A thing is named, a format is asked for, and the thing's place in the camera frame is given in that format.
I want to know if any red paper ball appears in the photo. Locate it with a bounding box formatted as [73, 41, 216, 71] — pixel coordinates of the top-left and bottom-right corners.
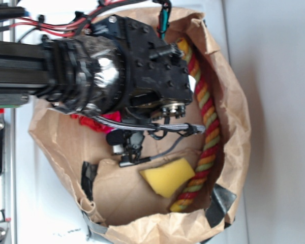
[70, 111, 121, 134]

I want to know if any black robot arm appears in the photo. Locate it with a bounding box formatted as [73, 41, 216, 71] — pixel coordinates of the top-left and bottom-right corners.
[0, 15, 193, 119]

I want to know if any yellow sponge block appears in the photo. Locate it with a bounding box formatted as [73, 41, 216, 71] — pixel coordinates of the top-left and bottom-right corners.
[140, 158, 195, 198]

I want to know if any silver corner bracket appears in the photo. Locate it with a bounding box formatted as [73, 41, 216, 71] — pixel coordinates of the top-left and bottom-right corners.
[0, 222, 12, 244]

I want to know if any red yellow green twisted rope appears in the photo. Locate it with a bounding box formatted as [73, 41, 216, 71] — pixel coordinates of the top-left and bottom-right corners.
[169, 38, 221, 212]

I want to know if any aluminium frame rail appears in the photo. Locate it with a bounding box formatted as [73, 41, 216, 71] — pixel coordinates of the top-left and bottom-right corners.
[0, 108, 17, 243]

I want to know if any brown paper bag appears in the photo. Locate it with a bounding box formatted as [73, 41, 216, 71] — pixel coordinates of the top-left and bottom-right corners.
[29, 8, 251, 243]

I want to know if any green cable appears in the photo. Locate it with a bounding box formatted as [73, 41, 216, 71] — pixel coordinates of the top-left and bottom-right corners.
[156, 0, 172, 40]

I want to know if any grey braided cable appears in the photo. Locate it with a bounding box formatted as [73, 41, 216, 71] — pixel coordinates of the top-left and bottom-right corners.
[90, 114, 206, 163]

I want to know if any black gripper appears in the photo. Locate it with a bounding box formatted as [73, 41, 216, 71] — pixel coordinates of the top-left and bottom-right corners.
[91, 15, 193, 120]

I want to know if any red and black wire bundle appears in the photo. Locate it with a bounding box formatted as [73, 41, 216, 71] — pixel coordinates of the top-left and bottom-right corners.
[0, 0, 123, 44]

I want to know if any small black microphone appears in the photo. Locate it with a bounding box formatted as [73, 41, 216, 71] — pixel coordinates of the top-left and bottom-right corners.
[106, 129, 144, 167]

